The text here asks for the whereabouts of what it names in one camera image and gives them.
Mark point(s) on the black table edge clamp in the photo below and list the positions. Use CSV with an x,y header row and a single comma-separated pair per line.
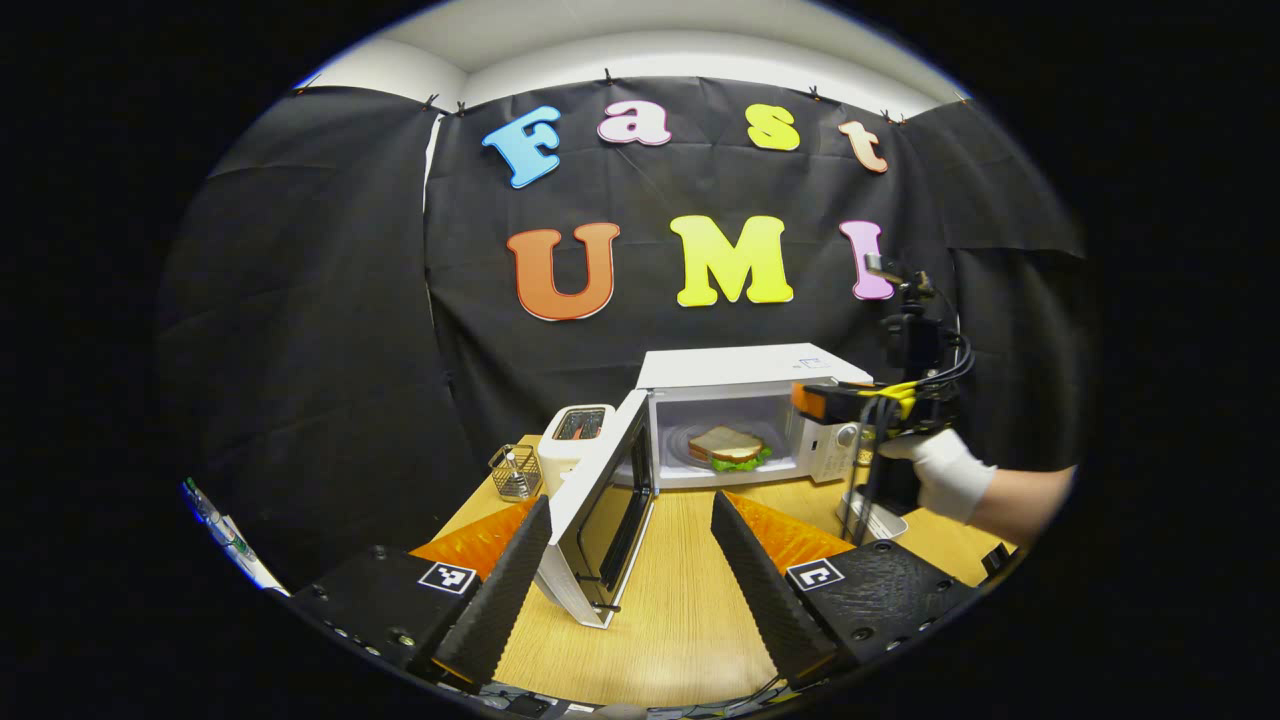
x,y
997,560

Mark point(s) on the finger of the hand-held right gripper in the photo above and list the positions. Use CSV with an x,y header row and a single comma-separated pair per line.
x,y
840,402

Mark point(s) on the black backdrop cloth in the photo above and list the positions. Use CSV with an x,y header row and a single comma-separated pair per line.
x,y
330,330

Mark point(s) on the sandwich with lettuce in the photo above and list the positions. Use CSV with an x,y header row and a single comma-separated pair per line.
x,y
728,443

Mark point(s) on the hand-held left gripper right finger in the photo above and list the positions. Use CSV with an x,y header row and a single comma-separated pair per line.
x,y
765,590

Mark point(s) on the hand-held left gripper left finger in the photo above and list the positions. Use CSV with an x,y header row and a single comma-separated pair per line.
x,y
505,590

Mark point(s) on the white microwave oven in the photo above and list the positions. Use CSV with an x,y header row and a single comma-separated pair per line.
x,y
740,365

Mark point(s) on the white toaster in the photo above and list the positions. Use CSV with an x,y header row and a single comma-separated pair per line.
x,y
565,460

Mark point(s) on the white rectangular dish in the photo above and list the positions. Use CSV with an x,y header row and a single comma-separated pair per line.
x,y
885,522

